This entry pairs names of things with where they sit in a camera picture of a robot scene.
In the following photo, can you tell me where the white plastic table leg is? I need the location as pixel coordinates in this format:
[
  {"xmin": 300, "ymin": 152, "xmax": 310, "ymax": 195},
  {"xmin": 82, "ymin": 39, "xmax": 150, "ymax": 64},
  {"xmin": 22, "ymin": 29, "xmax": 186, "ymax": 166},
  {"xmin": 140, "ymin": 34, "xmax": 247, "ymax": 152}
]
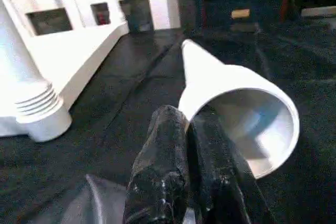
[
  {"xmin": 178, "ymin": 39, "xmax": 300, "ymax": 179},
  {"xmin": 0, "ymin": 0, "xmax": 72, "ymax": 142}
]

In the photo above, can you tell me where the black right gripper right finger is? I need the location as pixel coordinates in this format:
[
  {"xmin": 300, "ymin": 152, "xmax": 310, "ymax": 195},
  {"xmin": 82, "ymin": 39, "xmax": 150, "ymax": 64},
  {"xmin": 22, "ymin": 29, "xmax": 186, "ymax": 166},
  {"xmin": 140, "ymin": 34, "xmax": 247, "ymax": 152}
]
[{"xmin": 187, "ymin": 111, "xmax": 264, "ymax": 224}]

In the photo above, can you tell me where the white plastic table top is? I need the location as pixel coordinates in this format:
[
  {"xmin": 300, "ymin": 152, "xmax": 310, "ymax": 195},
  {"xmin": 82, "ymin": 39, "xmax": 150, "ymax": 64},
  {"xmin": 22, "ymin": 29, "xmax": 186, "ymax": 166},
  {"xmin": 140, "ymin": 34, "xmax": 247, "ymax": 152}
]
[{"xmin": 0, "ymin": 22, "xmax": 130, "ymax": 142}]

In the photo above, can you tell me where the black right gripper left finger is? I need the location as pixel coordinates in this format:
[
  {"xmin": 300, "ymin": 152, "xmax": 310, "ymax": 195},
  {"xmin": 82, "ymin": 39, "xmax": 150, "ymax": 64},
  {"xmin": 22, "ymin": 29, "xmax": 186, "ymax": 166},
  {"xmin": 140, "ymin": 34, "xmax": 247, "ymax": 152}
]
[{"xmin": 123, "ymin": 104, "xmax": 190, "ymax": 224}]

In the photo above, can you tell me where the small yellow label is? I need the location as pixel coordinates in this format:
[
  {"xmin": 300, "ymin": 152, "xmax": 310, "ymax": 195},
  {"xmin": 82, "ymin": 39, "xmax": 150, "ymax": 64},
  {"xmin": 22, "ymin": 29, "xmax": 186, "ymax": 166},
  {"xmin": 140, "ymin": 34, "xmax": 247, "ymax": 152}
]
[{"xmin": 231, "ymin": 8, "xmax": 251, "ymax": 19}]

